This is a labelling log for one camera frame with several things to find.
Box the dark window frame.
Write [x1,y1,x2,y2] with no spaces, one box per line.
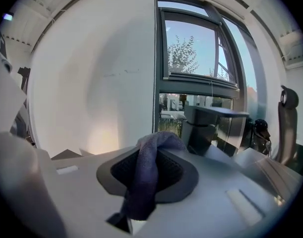
[155,0,268,143]

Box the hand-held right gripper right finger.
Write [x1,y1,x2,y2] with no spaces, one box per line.
[132,148,286,238]

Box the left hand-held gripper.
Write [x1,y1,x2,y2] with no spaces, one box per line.
[0,31,28,133]

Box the black office chair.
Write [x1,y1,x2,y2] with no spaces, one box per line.
[272,84,301,168]

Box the green tree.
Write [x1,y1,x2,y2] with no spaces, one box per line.
[167,35,199,74]

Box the black faucet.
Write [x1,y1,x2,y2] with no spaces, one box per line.
[181,105,250,157]

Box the black bag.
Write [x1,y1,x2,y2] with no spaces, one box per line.
[254,119,271,156]

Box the dark blue cloth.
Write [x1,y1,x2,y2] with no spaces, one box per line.
[120,130,189,220]

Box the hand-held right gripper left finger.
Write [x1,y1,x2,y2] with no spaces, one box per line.
[51,146,140,238]

